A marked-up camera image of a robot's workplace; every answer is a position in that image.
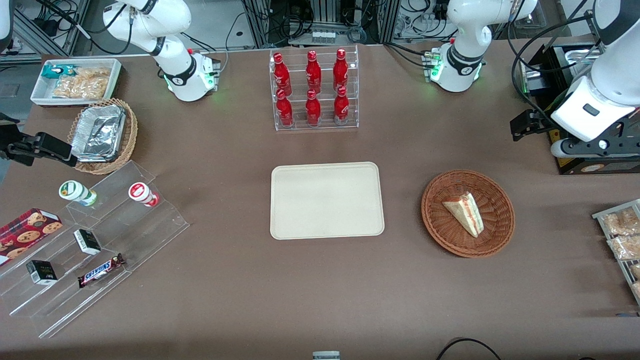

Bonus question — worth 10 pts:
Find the black floor cable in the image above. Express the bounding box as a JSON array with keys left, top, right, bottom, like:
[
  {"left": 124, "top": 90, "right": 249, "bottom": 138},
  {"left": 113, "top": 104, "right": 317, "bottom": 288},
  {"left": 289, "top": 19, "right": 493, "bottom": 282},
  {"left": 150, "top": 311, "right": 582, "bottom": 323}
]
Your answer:
[{"left": 435, "top": 338, "right": 502, "bottom": 360}]

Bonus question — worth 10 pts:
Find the clear acrylic bottle rack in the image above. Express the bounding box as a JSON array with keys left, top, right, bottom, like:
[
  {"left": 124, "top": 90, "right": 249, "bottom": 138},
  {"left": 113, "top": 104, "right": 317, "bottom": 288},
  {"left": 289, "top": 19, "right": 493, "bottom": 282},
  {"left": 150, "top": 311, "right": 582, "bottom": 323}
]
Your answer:
[{"left": 269, "top": 45, "right": 360, "bottom": 132}]

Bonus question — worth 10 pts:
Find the clear acrylic stepped stand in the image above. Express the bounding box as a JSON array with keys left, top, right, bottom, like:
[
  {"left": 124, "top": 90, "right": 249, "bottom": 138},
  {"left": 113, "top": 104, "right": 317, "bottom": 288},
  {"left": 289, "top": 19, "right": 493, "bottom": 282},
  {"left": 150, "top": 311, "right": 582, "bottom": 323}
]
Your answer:
[{"left": 0, "top": 160, "right": 191, "bottom": 339}]

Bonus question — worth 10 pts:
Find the red cola bottle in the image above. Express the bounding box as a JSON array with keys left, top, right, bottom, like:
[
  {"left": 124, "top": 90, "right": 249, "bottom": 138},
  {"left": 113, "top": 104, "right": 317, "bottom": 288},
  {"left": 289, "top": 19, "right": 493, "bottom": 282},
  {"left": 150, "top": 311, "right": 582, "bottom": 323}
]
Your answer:
[
  {"left": 333, "top": 48, "right": 349, "bottom": 92},
  {"left": 305, "top": 50, "right": 322, "bottom": 94},
  {"left": 276, "top": 89, "right": 294, "bottom": 127},
  {"left": 273, "top": 52, "right": 292, "bottom": 96},
  {"left": 333, "top": 86, "right": 350, "bottom": 125},
  {"left": 305, "top": 89, "right": 322, "bottom": 127}
]

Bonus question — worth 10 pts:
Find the grey wire tray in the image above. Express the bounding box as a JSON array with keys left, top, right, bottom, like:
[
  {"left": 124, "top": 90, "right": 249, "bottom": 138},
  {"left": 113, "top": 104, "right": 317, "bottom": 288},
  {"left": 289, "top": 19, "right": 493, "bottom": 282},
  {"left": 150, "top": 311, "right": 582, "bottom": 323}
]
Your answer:
[{"left": 592, "top": 199, "right": 640, "bottom": 306}]

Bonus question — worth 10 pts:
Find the snickers chocolate bar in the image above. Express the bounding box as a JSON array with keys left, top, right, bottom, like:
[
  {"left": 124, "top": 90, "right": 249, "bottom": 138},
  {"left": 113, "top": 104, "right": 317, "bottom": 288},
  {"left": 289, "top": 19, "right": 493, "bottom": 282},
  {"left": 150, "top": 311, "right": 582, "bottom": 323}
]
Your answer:
[{"left": 77, "top": 253, "right": 126, "bottom": 289}]

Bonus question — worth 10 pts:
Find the red lid drink cup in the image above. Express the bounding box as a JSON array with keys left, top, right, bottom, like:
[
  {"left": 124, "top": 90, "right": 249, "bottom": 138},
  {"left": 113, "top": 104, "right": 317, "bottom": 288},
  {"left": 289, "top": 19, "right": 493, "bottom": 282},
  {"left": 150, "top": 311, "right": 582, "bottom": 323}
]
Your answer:
[{"left": 128, "top": 182, "right": 160, "bottom": 208}]

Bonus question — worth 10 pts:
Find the green snack packet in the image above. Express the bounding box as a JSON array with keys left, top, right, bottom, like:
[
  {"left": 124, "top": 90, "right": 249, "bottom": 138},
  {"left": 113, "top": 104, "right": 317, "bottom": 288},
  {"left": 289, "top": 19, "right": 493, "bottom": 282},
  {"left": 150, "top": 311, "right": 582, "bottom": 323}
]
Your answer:
[{"left": 41, "top": 64, "right": 79, "bottom": 80}]

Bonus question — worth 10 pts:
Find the white rectangular bin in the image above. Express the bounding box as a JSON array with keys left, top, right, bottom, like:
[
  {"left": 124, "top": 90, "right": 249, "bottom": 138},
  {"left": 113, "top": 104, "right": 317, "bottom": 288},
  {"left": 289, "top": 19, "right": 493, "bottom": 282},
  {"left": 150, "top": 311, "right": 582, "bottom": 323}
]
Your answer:
[{"left": 30, "top": 58, "right": 123, "bottom": 107}]

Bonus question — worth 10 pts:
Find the aluminium foil tray stack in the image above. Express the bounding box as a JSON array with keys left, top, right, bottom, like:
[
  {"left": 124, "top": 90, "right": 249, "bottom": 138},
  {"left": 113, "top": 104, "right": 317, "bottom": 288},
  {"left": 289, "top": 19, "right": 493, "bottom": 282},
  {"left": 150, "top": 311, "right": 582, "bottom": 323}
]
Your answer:
[{"left": 71, "top": 104, "right": 127, "bottom": 163}]

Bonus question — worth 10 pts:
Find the light brown wicker basket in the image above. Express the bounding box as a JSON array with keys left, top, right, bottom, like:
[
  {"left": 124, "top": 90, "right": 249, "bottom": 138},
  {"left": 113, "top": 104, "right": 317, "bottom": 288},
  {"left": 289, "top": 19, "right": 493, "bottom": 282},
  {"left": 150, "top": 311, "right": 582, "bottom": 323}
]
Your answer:
[{"left": 67, "top": 98, "right": 139, "bottom": 175}]

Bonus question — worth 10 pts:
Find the triangular sandwich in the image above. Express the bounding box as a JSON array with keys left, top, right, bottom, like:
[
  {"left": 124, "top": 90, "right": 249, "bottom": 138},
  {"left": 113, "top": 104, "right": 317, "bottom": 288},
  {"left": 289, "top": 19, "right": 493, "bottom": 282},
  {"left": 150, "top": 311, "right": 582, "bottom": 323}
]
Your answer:
[{"left": 442, "top": 192, "right": 485, "bottom": 238}]

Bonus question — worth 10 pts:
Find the dark brown wicker basket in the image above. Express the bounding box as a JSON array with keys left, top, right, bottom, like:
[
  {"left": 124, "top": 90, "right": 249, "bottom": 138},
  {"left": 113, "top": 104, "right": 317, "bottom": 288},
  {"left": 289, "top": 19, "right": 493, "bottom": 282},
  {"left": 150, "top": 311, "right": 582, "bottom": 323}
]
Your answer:
[{"left": 421, "top": 170, "right": 516, "bottom": 259}]

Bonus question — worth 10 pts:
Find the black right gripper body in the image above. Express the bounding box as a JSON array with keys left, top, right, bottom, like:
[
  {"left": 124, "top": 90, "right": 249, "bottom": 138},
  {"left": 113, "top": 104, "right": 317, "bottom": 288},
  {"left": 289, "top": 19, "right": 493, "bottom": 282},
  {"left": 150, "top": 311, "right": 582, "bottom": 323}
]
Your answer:
[{"left": 0, "top": 114, "right": 38, "bottom": 162}]

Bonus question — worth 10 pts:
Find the small black box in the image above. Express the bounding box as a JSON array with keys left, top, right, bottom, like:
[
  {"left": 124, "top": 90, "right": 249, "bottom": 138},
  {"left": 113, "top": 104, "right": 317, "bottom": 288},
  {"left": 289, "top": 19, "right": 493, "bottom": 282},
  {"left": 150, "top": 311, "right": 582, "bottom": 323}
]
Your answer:
[
  {"left": 26, "top": 260, "right": 58, "bottom": 286},
  {"left": 73, "top": 229, "right": 102, "bottom": 256}
]

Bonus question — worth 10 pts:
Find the clear bag of chips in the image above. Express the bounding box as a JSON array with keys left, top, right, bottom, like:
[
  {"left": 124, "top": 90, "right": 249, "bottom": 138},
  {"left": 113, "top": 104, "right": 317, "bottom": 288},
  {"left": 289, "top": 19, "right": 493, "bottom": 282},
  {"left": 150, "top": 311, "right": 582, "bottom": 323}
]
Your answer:
[{"left": 52, "top": 67, "right": 112, "bottom": 100}]

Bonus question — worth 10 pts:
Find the red cookie box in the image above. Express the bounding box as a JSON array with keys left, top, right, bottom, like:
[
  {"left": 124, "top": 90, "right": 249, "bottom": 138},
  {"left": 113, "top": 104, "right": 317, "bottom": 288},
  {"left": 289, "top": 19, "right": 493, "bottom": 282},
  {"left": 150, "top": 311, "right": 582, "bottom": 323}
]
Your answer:
[{"left": 0, "top": 208, "right": 63, "bottom": 266}]

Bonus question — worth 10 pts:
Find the beige plastic tray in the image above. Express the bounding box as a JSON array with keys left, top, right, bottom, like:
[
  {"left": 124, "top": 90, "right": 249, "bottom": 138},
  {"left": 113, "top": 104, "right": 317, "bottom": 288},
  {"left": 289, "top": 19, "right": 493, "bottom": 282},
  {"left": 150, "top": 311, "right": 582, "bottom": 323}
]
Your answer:
[{"left": 270, "top": 161, "right": 385, "bottom": 240}]

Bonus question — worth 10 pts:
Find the black food warmer appliance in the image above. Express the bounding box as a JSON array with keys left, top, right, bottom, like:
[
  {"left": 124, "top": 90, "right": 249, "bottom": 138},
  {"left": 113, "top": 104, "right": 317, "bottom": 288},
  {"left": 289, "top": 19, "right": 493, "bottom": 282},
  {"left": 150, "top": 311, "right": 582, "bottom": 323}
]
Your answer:
[{"left": 520, "top": 42, "right": 640, "bottom": 176}]

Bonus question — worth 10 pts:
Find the green lid drink cup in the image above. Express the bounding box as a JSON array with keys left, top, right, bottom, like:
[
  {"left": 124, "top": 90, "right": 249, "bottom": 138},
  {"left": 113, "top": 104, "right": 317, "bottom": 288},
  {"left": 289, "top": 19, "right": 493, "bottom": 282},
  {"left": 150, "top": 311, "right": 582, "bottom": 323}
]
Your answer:
[{"left": 58, "top": 180, "right": 98, "bottom": 207}]

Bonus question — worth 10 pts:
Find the steel warmer pan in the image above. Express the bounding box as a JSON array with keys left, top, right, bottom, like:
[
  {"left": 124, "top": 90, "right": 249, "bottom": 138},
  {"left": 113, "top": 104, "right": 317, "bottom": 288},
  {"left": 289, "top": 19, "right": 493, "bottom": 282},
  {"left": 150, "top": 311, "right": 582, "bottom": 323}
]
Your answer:
[{"left": 561, "top": 47, "right": 602, "bottom": 77}]

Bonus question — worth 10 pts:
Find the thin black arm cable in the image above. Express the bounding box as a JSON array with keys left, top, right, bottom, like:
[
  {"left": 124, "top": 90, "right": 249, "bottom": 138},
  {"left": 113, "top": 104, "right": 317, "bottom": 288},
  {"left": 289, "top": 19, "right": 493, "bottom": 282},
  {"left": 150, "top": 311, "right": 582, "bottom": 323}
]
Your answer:
[{"left": 507, "top": 0, "right": 608, "bottom": 118}]

